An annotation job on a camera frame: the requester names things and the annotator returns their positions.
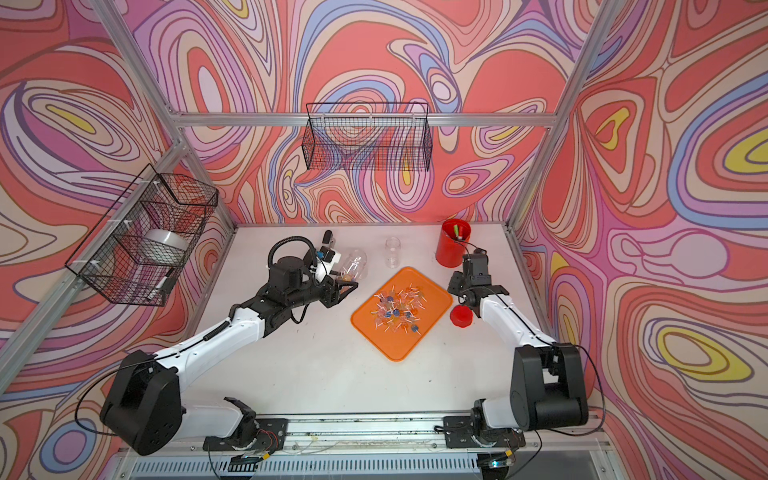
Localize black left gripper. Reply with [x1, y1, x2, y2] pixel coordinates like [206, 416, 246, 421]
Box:
[285, 271, 356, 312]

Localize white lid jar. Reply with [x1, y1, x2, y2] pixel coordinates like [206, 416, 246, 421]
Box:
[337, 248, 368, 282]

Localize red jar lid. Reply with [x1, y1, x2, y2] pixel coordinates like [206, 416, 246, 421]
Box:
[449, 305, 474, 328]

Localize candies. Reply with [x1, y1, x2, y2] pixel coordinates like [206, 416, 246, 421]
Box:
[371, 285, 426, 336]

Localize clear candy jar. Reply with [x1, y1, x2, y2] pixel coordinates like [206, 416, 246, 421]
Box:
[385, 236, 401, 269]

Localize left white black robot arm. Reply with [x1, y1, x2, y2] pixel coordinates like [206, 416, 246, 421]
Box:
[100, 256, 358, 456]

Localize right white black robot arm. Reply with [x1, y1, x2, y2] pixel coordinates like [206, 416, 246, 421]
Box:
[448, 250, 589, 445]

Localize red cup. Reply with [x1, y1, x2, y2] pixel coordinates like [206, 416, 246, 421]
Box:
[435, 219, 471, 268]

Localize beige stapler black top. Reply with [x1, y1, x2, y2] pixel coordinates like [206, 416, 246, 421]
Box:
[322, 230, 334, 248]

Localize orange plastic tray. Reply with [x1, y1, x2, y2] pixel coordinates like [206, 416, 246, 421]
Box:
[350, 267, 453, 362]

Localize black marker in basket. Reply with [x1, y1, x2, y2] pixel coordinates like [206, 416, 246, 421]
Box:
[155, 268, 177, 295]

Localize white roll in basket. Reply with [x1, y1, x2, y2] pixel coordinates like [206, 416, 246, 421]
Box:
[138, 229, 189, 266]

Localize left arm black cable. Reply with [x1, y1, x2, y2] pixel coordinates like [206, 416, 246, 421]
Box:
[266, 235, 318, 268]

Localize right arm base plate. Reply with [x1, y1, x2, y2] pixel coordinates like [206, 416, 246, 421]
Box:
[436, 415, 526, 451]

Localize back black wire basket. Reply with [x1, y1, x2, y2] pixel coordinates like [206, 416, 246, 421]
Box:
[301, 101, 433, 172]

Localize black wire basket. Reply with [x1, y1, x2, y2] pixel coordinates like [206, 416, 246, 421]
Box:
[301, 101, 433, 172]
[65, 165, 219, 307]

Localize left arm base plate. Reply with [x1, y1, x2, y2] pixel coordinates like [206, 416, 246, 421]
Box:
[203, 418, 289, 454]

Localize left black wire basket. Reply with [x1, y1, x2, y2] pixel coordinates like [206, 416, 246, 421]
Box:
[65, 165, 219, 307]

